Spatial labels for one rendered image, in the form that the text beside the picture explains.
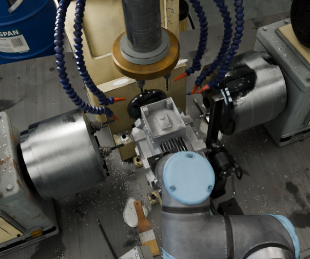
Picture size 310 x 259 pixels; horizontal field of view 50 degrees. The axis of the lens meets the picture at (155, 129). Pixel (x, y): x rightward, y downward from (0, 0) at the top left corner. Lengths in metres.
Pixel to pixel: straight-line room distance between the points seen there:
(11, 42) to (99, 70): 1.42
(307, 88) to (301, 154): 0.36
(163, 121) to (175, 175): 0.43
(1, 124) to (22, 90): 0.59
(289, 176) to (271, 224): 0.69
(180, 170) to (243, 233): 0.15
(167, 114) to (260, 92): 0.30
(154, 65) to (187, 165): 0.34
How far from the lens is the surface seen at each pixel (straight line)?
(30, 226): 1.17
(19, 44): 2.53
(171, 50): 0.89
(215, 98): 0.90
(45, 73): 1.69
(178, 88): 1.18
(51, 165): 0.98
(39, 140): 1.00
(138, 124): 1.05
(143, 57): 0.85
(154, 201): 1.21
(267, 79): 1.10
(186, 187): 0.59
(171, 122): 1.01
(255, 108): 1.09
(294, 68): 1.14
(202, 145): 1.02
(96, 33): 1.08
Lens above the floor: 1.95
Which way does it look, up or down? 57 degrees down
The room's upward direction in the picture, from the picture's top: 6 degrees counter-clockwise
